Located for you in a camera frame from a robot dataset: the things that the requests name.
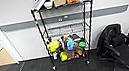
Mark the white bowl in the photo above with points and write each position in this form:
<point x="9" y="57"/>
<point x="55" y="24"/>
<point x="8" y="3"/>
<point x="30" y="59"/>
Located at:
<point x="48" y="5"/>

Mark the brown toy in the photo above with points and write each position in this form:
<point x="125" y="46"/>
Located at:
<point x="74" y="53"/>

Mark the small black box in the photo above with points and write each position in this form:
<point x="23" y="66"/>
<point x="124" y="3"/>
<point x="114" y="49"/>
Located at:
<point x="75" y="37"/>

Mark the black office chair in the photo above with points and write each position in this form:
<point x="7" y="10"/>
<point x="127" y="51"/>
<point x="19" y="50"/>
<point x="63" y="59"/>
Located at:
<point x="115" y="41"/>

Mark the long white flat box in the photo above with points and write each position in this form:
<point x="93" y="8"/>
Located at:
<point x="39" y="3"/>

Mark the blue plush toy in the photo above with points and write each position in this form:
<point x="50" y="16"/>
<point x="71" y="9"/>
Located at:
<point x="70" y="44"/>

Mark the green round lid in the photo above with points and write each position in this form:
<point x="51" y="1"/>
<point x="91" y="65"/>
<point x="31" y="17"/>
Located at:
<point x="82" y="44"/>

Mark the yellow plush toy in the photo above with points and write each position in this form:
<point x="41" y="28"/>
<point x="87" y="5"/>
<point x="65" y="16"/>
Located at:
<point x="53" y="45"/>

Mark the small yellow green toy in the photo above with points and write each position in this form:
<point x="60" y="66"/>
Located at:
<point x="63" y="56"/>

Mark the brown cardboard box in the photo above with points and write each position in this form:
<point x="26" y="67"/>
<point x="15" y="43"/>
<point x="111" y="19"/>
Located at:
<point x="59" y="2"/>

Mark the white wall outlet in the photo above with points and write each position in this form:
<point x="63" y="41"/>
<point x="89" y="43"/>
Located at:
<point x="60" y="20"/>
<point x="65" y="17"/>

